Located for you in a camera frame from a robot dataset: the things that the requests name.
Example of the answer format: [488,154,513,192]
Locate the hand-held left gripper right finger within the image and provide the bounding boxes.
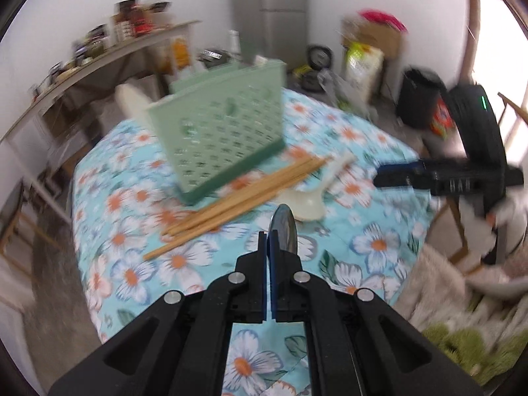
[267,231,483,396]

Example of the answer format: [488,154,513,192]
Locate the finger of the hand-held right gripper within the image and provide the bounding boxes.
[373,161,433,188]

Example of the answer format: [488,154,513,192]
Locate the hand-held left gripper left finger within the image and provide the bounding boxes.
[49,231,267,396]

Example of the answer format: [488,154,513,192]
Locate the metal spoon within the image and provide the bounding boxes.
[269,204,297,256]

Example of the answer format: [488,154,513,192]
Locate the bundle of wooden chopsticks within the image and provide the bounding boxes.
[142,156,333,261]

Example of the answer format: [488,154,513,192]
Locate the white plastic soup spoon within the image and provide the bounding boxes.
[280,150,356,222]

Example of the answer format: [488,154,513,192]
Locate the green plastic utensil holder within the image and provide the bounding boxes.
[144,60,287,206]

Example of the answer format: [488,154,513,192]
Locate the white plastic rice paddle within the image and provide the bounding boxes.
[115,84,155,130]

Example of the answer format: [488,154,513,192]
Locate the person's right hand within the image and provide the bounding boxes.
[489,192,528,253]

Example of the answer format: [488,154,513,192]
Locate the colourful printed bag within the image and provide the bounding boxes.
[431,99,455,139]

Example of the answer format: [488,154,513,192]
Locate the black trash bin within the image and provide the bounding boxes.
[398,68,446,128]

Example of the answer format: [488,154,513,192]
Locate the clear plastic bag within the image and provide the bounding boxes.
[319,70,370,116]

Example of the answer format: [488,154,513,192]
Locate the yellow-green printed sack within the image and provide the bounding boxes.
[344,43,384,104]

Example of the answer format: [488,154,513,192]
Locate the floral blue blanket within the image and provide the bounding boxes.
[70,88,434,396]

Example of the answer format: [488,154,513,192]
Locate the brown cardboard carton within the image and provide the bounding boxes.
[355,20,403,56]

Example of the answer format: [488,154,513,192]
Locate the black rice cooker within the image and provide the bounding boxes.
[307,45,334,71]

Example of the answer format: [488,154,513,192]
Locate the white green fuzzy blanket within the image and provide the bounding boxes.
[396,243,528,384]

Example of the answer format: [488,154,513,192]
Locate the pink cloth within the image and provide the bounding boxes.
[361,8,407,33]

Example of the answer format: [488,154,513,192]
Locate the grey refrigerator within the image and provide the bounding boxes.
[229,0,308,73]

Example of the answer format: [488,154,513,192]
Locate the yellow plastic bag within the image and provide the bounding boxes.
[171,37,192,71]

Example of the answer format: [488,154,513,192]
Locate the wooden chair black seat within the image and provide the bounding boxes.
[0,179,62,281]

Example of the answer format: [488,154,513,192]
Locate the white-legged wooden table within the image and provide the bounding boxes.
[0,20,203,225]

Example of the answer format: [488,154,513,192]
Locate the glass jar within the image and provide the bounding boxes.
[88,35,109,56]

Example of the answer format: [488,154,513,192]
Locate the red bottle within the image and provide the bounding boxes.
[131,6,151,36]

